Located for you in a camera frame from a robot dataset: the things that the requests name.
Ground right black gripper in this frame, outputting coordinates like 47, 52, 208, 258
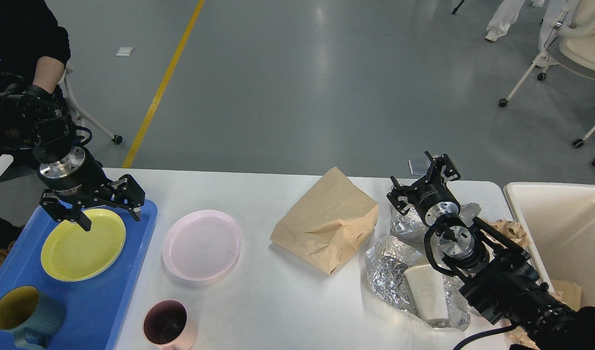
386, 151, 461, 226

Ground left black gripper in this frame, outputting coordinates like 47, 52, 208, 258
38, 146, 145, 232

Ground pink plate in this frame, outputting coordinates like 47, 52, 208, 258
162, 209, 242, 282

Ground pink mug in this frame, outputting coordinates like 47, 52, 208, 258
143, 299, 198, 350

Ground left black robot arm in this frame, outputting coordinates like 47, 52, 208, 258
0, 84, 145, 231

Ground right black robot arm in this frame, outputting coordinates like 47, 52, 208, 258
387, 152, 595, 350

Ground grey floor plate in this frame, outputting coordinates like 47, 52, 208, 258
408, 158, 431, 176

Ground crumpled foil upper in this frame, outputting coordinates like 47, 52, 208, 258
391, 203, 473, 246

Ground crumpled foil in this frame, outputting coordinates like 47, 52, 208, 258
366, 236, 470, 332
391, 203, 473, 246

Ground yellow plate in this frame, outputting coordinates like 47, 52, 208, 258
40, 209, 126, 282

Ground white chair left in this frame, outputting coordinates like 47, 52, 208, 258
59, 63, 123, 145

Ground crumpled foil lower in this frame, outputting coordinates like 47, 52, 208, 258
366, 236, 470, 332

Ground crumpled brown paper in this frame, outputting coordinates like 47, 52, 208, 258
489, 219, 531, 247

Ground white paper cup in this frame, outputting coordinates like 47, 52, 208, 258
405, 264, 449, 328

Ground brown paper bag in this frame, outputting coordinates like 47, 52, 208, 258
269, 168, 378, 275

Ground blue plastic tray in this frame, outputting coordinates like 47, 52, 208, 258
0, 200, 158, 350

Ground teal mug yellow inside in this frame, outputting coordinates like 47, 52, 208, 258
0, 284, 66, 350

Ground cream plastic bin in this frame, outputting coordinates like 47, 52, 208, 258
504, 182, 595, 309

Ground seated person in black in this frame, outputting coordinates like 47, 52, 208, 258
0, 0, 71, 108

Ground walking person white trousers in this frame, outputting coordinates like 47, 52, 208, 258
485, 0, 527, 42

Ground cream office chair right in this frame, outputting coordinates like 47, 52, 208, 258
497, 0, 595, 108

